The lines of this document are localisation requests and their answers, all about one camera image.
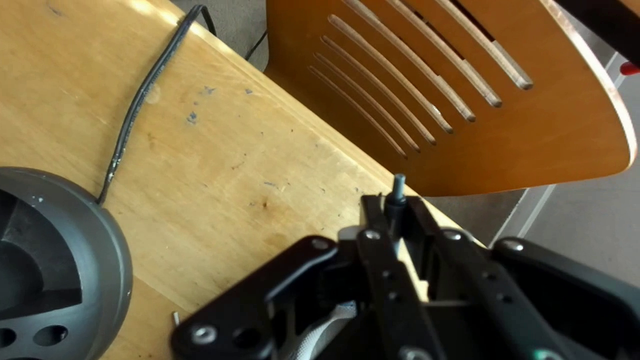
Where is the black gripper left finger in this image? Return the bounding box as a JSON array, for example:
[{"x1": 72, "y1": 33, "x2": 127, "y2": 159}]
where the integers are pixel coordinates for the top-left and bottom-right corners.
[{"x1": 171, "y1": 195, "x2": 444, "y2": 360}]

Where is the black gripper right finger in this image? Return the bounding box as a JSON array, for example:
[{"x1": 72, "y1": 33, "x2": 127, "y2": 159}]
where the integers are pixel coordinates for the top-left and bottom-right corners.
[{"x1": 402, "y1": 195, "x2": 640, "y2": 360}]

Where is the thin black pen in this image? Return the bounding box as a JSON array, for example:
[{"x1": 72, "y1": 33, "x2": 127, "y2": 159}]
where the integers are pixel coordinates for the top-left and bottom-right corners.
[{"x1": 388, "y1": 175, "x2": 410, "y2": 240}]

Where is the wooden slat-back chair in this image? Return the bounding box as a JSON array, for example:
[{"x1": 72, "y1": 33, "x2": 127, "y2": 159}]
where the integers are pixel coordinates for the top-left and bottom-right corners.
[{"x1": 264, "y1": 0, "x2": 640, "y2": 201}]

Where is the black gooseneck desk lamp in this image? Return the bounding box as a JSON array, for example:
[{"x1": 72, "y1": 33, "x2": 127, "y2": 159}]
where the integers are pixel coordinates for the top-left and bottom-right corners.
[{"x1": 0, "y1": 167, "x2": 134, "y2": 360}]

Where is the black lamp power cable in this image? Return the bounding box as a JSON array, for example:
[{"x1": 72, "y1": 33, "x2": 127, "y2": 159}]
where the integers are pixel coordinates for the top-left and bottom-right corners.
[{"x1": 97, "y1": 5, "x2": 206, "y2": 206}]

